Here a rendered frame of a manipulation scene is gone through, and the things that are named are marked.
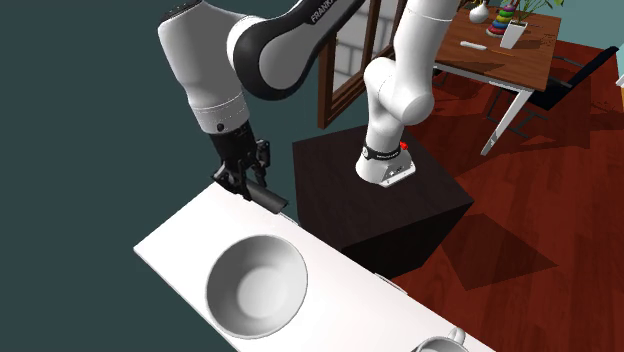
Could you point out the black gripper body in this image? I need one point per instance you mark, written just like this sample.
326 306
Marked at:
235 144

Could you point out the wooden table with white legs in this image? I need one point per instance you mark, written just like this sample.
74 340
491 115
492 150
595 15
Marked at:
516 61

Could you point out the wooden framed window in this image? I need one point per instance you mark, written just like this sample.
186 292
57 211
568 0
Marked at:
327 83

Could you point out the white cup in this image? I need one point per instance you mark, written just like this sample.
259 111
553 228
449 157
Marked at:
441 345

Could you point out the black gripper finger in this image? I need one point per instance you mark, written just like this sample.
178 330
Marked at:
261 156
229 179

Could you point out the black chair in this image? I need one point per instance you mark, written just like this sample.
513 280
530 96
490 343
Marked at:
560 88

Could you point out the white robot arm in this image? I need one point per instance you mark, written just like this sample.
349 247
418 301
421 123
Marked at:
409 58

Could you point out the dark robot stand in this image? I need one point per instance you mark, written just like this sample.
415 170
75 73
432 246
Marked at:
380 219

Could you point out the black cylinder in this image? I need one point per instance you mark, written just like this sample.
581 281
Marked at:
267 197

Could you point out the white bowl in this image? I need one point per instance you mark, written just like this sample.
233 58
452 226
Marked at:
256 287

